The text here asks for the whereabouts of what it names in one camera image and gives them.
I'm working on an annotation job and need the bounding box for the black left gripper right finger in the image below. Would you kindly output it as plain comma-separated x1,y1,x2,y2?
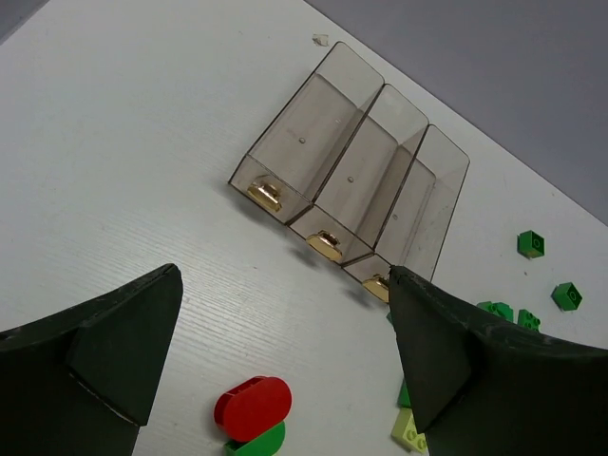
389,266,607,455

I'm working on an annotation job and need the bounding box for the green curved lego brick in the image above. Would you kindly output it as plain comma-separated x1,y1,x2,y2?
477,301,514,322

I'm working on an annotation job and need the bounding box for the smoky clear left container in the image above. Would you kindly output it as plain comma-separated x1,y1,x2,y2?
229,42,385,224

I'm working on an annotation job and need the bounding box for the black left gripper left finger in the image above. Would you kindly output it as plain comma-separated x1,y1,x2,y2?
1,264,183,455

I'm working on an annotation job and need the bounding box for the green square lego brick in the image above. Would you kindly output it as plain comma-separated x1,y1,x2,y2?
517,230,545,259
551,282,582,312

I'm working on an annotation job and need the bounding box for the red rounded lego brick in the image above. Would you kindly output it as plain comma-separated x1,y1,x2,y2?
214,376,293,443

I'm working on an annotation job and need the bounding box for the green rounded lego brick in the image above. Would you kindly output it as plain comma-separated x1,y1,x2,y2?
223,422,286,456

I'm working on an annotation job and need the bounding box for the green 2x2 lego brick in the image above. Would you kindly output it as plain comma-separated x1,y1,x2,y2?
517,309,541,332

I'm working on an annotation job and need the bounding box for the lime 2x2 lego brick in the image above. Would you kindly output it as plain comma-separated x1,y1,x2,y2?
390,408,428,454

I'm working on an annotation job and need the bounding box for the smoky clear middle container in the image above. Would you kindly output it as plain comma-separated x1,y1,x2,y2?
290,85,429,265

